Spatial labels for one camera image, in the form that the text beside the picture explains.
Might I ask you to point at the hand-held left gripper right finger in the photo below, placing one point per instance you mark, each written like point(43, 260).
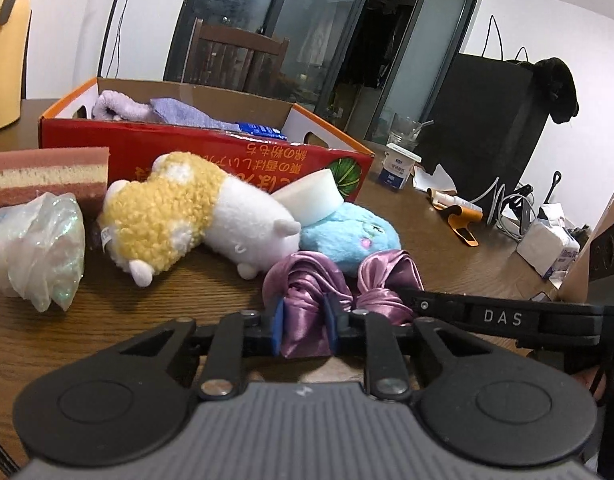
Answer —
point(331, 322)

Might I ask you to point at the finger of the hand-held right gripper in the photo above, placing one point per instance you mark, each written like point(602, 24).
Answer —
point(437, 306)

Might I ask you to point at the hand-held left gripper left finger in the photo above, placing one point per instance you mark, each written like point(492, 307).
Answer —
point(278, 327)

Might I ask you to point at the purple satin cloth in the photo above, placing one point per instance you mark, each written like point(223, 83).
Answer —
point(307, 300)

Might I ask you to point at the light blue plush toy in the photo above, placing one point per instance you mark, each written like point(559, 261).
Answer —
point(352, 237)

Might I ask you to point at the white sponge block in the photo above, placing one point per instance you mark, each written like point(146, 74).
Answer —
point(312, 197)

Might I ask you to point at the yellow and white plush toy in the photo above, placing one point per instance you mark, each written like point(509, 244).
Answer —
point(187, 210)

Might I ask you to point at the blue tissue packet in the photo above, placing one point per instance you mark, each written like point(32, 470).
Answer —
point(262, 130)

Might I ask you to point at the red cardboard box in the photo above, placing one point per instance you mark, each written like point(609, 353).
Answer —
point(187, 145)

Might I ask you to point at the purple knitted pouch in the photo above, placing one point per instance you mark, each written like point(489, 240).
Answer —
point(187, 112)

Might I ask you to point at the clear plastic bag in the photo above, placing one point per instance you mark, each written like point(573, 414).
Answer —
point(32, 250)

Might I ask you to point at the lilac towel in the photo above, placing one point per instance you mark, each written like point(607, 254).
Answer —
point(119, 107)

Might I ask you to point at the pink layered sponge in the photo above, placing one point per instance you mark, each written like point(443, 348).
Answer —
point(47, 175)

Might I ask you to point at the person's right hand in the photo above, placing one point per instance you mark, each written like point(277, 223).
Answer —
point(594, 382)

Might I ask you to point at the white tissue pack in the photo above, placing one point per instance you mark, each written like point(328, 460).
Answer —
point(547, 242)

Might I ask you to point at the crumpled white paper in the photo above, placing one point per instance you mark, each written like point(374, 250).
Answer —
point(434, 180)

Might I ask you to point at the white yogurt cup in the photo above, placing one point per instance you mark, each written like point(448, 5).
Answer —
point(397, 167)

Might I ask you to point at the clear drinking glass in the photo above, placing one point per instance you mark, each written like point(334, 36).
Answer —
point(406, 132)

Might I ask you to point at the black paper bag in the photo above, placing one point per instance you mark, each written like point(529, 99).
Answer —
point(487, 125)

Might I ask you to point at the black fuzzy garment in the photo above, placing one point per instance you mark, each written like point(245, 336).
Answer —
point(557, 90)

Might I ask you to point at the brown wooden chair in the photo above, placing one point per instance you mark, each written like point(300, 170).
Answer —
point(237, 57)

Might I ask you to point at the dark framed sliding glass door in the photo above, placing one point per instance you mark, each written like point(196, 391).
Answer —
point(307, 30)

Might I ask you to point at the yellow thermos jug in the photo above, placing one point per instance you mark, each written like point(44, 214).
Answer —
point(4, 60)

